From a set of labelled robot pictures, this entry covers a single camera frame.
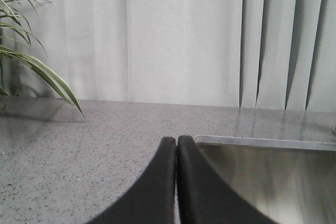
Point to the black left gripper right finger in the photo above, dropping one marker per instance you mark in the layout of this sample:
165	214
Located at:
203	196

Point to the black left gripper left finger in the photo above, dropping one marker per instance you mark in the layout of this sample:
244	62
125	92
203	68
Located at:
151	198

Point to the green striped leafy plant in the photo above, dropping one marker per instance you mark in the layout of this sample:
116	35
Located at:
12	19

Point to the white pleated curtain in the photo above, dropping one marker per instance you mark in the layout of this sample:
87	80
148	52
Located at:
266	54

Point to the stainless steel sink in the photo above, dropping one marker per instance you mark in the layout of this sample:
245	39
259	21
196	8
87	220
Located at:
288	181

